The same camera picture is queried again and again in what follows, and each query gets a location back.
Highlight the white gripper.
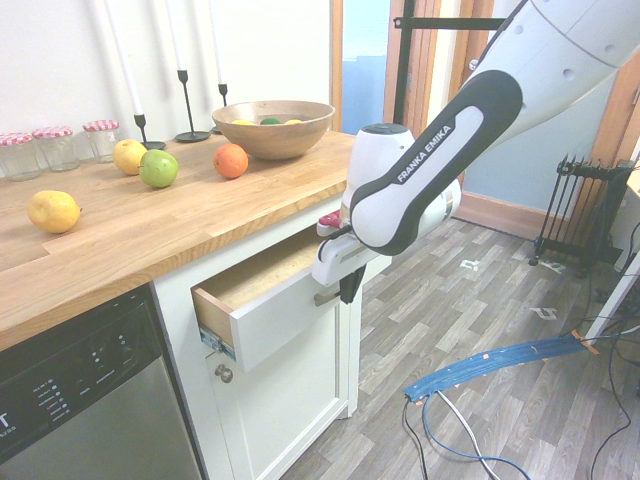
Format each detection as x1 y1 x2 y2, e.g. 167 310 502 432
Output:
311 232 393 305

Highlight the white wooden drawer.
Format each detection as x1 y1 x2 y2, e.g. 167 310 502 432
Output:
191 227 347 375

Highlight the white kitchen cabinet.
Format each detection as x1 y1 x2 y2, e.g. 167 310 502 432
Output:
151 181 369 480

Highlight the large wooden bowl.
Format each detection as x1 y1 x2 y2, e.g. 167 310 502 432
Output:
211 100 337 162

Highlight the orange fruit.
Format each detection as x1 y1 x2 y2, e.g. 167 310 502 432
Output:
213 143 250 180

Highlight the black candle holder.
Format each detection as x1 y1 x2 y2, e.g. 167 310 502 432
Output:
210 82 231 136
173 69 212 144
132 113 168 152

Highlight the green apple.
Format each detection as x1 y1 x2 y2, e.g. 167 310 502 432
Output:
138 148 180 190

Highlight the black oil radiator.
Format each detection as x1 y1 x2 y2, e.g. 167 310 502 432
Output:
528 154 637 280

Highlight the yellow apple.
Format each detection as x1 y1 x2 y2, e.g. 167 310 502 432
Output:
112 138 150 177

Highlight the white table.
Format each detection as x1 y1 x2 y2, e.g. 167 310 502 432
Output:
583 173 640 342

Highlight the stainless steel dishwasher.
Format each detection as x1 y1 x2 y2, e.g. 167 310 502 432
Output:
0 283 204 480

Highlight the glass jar red checked lid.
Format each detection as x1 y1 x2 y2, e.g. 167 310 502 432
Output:
31 125 81 173
0 132 43 182
82 119 122 165

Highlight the yellow lemon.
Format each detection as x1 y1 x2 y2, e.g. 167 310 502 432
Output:
26 190 83 235

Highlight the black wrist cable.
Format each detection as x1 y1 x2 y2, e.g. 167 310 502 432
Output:
318 224 352 247

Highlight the wrist camera with red top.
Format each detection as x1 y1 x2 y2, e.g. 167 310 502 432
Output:
315 209 352 237

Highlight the metal drawer slide rail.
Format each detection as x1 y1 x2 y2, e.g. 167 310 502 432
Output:
198 326 238 360

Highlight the blue taped cable cover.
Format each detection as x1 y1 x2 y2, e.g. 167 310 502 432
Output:
402 333 600 404

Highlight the blue cable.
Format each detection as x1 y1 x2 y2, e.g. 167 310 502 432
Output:
421 391 532 480

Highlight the grey cable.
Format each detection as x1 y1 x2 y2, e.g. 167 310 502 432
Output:
436 389 507 480

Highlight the black clamp camera stand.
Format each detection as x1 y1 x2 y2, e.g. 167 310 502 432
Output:
392 0 508 127

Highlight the wooden doorway frame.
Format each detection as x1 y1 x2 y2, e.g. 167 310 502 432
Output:
328 0 444 146

